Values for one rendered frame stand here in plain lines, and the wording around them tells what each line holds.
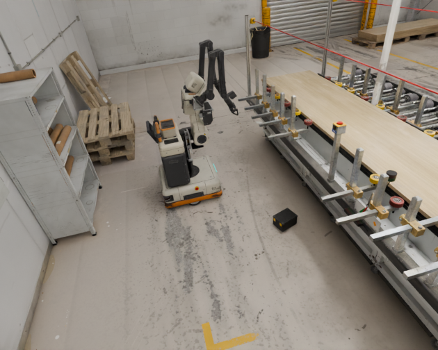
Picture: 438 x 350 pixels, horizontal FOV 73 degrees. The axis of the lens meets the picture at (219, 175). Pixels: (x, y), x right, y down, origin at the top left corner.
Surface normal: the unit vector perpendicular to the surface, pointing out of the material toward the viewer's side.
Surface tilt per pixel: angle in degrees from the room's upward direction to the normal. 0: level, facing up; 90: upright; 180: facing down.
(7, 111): 90
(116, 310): 0
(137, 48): 90
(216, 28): 90
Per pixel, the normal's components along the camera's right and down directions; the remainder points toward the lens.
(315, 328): -0.10, -0.80
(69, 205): 0.24, 0.55
